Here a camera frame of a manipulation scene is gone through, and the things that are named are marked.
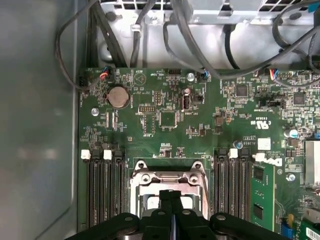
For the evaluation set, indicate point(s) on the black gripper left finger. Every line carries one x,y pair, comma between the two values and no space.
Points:
130,227

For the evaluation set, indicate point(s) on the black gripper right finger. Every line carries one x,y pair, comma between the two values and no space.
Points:
225,226

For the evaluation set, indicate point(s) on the metal socket cover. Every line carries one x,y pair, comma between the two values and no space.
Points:
190,189

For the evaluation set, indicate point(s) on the CPU socket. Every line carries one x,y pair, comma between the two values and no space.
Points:
140,166

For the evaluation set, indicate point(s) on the green RAM stick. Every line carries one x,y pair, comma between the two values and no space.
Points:
262,195

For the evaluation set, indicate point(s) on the silver chipset heatsink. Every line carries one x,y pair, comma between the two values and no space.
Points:
312,162

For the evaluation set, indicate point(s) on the green motherboard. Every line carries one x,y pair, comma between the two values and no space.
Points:
200,120

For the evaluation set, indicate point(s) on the round coin battery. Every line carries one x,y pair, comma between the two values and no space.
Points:
117,97

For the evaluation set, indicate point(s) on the black PC case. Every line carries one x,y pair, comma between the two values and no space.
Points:
37,125

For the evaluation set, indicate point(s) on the silver metal drive cage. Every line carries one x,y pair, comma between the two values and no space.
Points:
205,15

